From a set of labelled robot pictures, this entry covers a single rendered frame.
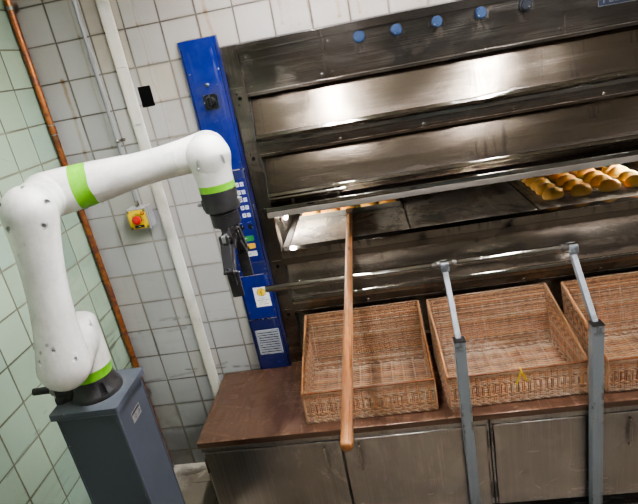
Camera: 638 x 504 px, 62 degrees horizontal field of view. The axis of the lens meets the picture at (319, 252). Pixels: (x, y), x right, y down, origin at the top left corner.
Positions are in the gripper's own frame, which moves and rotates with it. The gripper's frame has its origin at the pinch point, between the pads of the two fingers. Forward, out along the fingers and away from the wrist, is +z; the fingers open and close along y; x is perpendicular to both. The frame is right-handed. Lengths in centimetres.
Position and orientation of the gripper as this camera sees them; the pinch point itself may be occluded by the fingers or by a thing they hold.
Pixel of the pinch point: (243, 281)
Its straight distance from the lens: 144.8
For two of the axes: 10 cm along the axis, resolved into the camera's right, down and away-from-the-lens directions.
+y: -0.5, 3.5, -9.3
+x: 9.8, -1.7, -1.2
